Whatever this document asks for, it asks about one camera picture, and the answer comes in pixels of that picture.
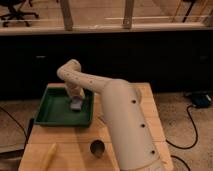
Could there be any grey sponge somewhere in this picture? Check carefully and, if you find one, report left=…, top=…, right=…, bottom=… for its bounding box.
left=70, top=98, right=83, bottom=111

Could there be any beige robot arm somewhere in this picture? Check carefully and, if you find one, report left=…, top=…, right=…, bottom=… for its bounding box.
left=57, top=59, right=166, bottom=171

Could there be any green plastic tray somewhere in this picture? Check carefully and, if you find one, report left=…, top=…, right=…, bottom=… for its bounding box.
left=35, top=87, right=94, bottom=127

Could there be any grey cloth piece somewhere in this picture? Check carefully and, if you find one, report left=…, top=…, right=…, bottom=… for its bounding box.
left=99, top=115, right=107, bottom=124

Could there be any dark metal cup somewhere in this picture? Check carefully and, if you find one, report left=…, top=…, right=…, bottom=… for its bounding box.
left=90, top=140, right=105, bottom=158

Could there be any yellow banana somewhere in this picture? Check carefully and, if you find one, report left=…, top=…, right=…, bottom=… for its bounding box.
left=40, top=144, right=57, bottom=171

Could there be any black office chair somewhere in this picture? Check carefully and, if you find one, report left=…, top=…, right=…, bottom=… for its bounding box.
left=0, top=0, right=39, bottom=27

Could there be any black power adapter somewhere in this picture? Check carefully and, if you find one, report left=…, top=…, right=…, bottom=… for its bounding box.
left=186, top=92, right=212, bottom=108

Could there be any black cable left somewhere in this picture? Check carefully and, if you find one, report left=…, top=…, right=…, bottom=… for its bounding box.
left=0, top=105, right=28, bottom=141

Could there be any left wooden post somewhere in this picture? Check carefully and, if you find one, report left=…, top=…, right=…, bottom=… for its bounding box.
left=60, top=0, right=73, bottom=31

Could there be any wooden post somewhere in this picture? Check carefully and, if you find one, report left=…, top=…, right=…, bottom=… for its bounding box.
left=60, top=0, right=73, bottom=31
left=122, top=0, right=134, bottom=29

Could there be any right wooden post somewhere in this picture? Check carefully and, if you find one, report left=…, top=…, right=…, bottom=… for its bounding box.
left=122, top=0, right=134, bottom=29

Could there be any black power cable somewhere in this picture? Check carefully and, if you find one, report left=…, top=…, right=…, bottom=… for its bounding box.
left=165, top=104, right=199, bottom=171

